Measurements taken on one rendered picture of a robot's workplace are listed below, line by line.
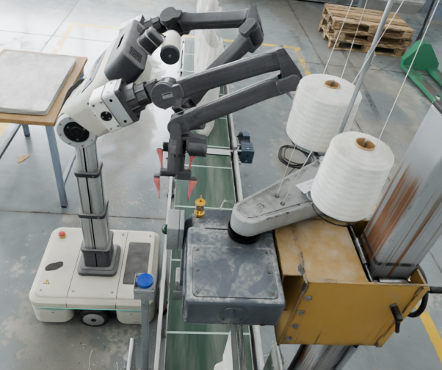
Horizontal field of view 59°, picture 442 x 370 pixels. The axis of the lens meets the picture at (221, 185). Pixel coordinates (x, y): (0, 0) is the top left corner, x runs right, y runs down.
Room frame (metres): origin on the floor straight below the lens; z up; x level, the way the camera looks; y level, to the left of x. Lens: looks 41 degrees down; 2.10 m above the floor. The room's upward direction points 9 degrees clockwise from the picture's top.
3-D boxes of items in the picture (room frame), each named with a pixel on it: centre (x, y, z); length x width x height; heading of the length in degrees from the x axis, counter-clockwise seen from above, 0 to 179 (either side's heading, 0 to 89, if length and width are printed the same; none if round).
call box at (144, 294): (0.85, 0.22, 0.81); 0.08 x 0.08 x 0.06; 9
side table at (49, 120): (2.31, 1.42, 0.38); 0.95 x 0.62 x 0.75; 9
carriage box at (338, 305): (0.73, -0.39, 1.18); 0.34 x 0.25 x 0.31; 99
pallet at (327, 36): (6.51, -1.82, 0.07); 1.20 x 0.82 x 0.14; 97
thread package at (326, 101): (0.94, -0.24, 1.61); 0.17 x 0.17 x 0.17
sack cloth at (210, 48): (2.77, 0.23, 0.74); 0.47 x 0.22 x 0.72; 7
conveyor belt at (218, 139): (3.49, 0.34, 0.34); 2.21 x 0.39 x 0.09; 9
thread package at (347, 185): (0.68, -0.28, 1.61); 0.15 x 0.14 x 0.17; 9
